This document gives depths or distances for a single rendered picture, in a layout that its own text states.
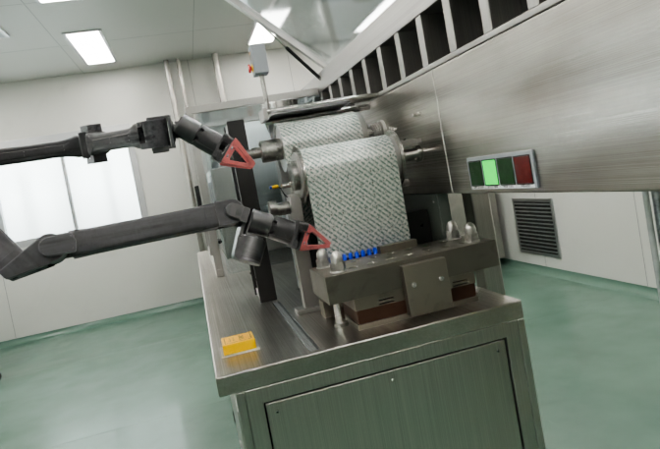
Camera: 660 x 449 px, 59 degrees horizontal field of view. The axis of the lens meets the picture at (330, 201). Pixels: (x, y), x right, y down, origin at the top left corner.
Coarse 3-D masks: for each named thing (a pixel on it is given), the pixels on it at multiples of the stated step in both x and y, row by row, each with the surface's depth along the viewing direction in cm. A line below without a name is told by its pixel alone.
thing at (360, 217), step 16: (336, 192) 142; (352, 192) 143; (368, 192) 144; (384, 192) 145; (400, 192) 146; (320, 208) 141; (336, 208) 142; (352, 208) 143; (368, 208) 144; (384, 208) 145; (400, 208) 146; (320, 224) 141; (336, 224) 142; (352, 224) 143; (368, 224) 144; (384, 224) 145; (400, 224) 146; (320, 240) 141; (336, 240) 142; (352, 240) 143; (368, 240) 144; (384, 240) 145; (400, 240) 146
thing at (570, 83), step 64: (576, 0) 86; (640, 0) 75; (448, 64) 129; (512, 64) 105; (576, 64) 89; (640, 64) 77; (448, 128) 135; (512, 128) 109; (576, 128) 92; (640, 128) 79; (448, 192) 141; (512, 192) 113; (576, 192) 95
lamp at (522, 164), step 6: (522, 156) 106; (516, 162) 109; (522, 162) 106; (528, 162) 105; (516, 168) 109; (522, 168) 107; (528, 168) 105; (516, 174) 109; (522, 174) 107; (528, 174) 105; (522, 180) 108; (528, 180) 106
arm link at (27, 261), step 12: (0, 240) 116; (12, 240) 118; (36, 240) 117; (0, 252) 116; (12, 252) 116; (24, 252) 116; (36, 252) 117; (0, 264) 115; (12, 264) 115; (24, 264) 116; (36, 264) 117; (48, 264) 123; (12, 276) 115; (24, 276) 121
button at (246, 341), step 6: (234, 336) 128; (240, 336) 128; (246, 336) 127; (252, 336) 126; (222, 342) 126; (228, 342) 124; (234, 342) 124; (240, 342) 123; (246, 342) 124; (252, 342) 124; (228, 348) 123; (234, 348) 123; (240, 348) 123; (246, 348) 124; (252, 348) 124; (228, 354) 123
